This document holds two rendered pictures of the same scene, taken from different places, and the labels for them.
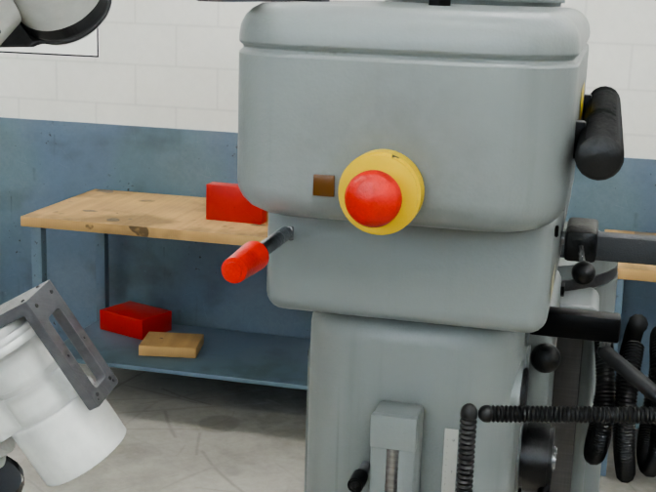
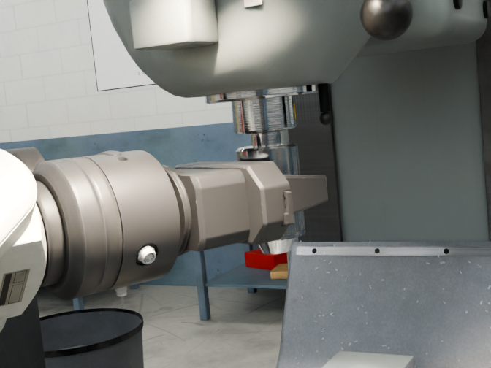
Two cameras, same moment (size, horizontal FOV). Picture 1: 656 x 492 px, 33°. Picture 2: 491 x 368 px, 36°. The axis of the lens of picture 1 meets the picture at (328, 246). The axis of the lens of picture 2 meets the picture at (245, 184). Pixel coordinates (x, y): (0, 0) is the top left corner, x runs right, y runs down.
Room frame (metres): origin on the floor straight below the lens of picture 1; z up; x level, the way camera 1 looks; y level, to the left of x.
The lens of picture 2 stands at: (0.46, -0.22, 1.30)
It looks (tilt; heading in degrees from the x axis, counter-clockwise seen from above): 6 degrees down; 15
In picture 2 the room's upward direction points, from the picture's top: 6 degrees counter-clockwise
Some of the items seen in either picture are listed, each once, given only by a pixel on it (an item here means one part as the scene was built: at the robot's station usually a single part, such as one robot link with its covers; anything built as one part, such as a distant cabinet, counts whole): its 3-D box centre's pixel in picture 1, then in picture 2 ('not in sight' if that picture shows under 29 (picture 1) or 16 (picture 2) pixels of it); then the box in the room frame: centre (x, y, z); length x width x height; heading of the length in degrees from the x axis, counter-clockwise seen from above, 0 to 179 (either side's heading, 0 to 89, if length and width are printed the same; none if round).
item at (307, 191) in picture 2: not in sight; (297, 193); (1.00, -0.11, 1.23); 0.06 x 0.02 x 0.03; 142
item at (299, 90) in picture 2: not in sight; (261, 93); (1.02, -0.09, 1.31); 0.09 x 0.09 x 0.01
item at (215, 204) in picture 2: not in sight; (169, 213); (0.95, -0.03, 1.23); 0.13 x 0.12 x 0.10; 52
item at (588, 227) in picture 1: (576, 250); not in sight; (1.05, -0.24, 1.66); 0.12 x 0.04 x 0.04; 167
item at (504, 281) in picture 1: (433, 226); not in sight; (1.06, -0.10, 1.68); 0.34 x 0.24 x 0.10; 167
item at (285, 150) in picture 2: not in sight; (267, 152); (1.02, -0.09, 1.26); 0.05 x 0.05 x 0.01
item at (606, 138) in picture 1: (597, 123); not in sight; (1.02, -0.24, 1.79); 0.45 x 0.04 x 0.04; 167
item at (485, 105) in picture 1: (435, 94); not in sight; (1.04, -0.09, 1.81); 0.47 x 0.26 x 0.16; 167
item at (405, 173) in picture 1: (381, 191); not in sight; (0.80, -0.04, 1.76); 0.06 x 0.02 x 0.06; 77
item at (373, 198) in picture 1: (374, 197); not in sight; (0.77, -0.03, 1.76); 0.04 x 0.03 x 0.04; 77
